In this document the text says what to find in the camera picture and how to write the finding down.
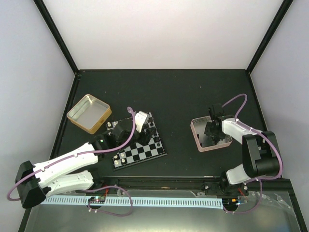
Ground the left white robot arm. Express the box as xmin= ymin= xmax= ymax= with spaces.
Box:
xmin=13 ymin=118 xmax=156 ymax=209

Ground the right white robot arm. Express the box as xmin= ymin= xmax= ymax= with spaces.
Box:
xmin=204 ymin=104 xmax=283 ymax=195

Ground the pink tray of black pieces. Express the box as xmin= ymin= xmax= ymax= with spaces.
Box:
xmin=190 ymin=116 xmax=233 ymax=152

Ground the white chess piece row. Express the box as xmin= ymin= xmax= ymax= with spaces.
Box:
xmin=107 ymin=122 xmax=126 ymax=168

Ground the black and silver chessboard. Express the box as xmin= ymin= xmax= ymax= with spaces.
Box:
xmin=113 ymin=112 xmax=167 ymax=171

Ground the gold metal tin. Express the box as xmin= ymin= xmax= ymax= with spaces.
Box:
xmin=67 ymin=94 xmax=112 ymax=134

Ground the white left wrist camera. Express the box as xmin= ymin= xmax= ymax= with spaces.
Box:
xmin=135 ymin=111 xmax=150 ymax=133

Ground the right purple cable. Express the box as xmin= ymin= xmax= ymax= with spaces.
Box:
xmin=222 ymin=93 xmax=283 ymax=215

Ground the light blue cable duct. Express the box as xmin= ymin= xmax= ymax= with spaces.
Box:
xmin=42 ymin=195 xmax=223 ymax=209

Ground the left black corner frame post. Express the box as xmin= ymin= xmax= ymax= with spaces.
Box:
xmin=33 ymin=0 xmax=79 ymax=75

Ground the black corner frame post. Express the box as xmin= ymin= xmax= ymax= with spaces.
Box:
xmin=33 ymin=0 xmax=79 ymax=75
xmin=246 ymin=0 xmax=294 ymax=74

